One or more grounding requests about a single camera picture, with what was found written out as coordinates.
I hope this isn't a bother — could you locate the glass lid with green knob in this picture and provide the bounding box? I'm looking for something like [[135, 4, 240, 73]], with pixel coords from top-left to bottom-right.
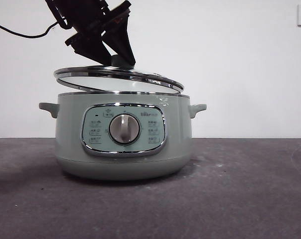
[[53, 56, 185, 95]]

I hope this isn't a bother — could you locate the sage green electric cooking pot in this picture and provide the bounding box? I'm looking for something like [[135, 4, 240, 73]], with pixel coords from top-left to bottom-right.
[[38, 91, 208, 181]]

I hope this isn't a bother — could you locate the thin black cable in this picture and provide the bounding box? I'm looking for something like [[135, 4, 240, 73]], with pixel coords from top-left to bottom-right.
[[0, 19, 59, 38]]

